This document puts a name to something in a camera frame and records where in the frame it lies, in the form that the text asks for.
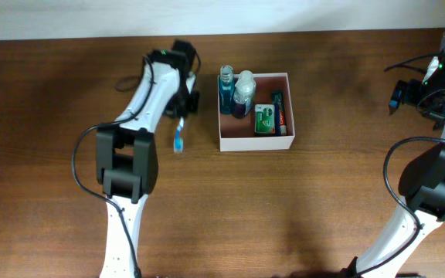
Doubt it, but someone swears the blue white toothbrush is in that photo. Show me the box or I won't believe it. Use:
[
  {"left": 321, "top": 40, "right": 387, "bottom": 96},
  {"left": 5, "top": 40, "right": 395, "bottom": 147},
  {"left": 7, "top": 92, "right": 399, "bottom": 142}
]
[{"left": 173, "top": 117, "right": 185, "bottom": 153}]

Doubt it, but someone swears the teal mouthwash bottle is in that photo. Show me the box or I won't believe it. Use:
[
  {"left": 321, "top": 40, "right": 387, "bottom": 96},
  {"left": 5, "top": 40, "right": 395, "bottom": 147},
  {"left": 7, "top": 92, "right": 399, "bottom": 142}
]
[{"left": 219, "top": 65, "right": 235, "bottom": 114}]

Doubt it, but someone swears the clear purple liquid bottle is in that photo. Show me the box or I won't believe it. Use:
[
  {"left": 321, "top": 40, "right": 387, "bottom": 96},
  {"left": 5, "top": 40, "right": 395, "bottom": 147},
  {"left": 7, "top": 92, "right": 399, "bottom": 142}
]
[{"left": 232, "top": 70, "right": 256, "bottom": 119}]

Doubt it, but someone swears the white cardboard box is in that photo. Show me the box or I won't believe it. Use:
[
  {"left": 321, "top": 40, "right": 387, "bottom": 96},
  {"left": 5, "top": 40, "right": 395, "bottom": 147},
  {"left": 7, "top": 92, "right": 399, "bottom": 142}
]
[{"left": 216, "top": 73, "right": 296, "bottom": 151}]

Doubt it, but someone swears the green soap box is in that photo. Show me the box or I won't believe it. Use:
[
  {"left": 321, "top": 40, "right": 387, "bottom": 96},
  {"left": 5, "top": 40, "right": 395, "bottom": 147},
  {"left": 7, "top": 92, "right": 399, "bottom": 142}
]
[{"left": 254, "top": 104, "right": 276, "bottom": 136}]

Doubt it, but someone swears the red green toothpaste tube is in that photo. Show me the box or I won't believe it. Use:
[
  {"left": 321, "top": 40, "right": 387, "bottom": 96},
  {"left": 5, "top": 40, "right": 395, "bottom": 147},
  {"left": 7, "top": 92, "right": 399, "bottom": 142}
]
[{"left": 271, "top": 90, "right": 287, "bottom": 136}]

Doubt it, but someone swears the blue disposable razor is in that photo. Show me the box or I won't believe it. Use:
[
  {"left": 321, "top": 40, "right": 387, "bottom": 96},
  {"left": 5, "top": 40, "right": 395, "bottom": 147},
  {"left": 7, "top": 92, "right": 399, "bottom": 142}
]
[{"left": 273, "top": 103, "right": 281, "bottom": 137}]

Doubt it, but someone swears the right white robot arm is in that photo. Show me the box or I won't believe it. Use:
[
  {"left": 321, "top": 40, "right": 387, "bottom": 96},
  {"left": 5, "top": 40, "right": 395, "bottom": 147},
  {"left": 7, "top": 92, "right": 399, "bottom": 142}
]
[{"left": 340, "top": 32, "right": 445, "bottom": 277}]

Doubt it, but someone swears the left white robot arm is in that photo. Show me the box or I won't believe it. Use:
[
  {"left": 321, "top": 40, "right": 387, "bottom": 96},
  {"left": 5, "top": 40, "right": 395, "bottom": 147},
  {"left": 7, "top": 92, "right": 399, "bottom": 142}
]
[{"left": 96, "top": 40, "right": 201, "bottom": 277}]

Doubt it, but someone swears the left black cable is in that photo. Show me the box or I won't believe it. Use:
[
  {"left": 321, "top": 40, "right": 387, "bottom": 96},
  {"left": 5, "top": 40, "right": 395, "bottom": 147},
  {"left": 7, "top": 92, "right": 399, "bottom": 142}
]
[{"left": 70, "top": 49, "right": 202, "bottom": 278}]

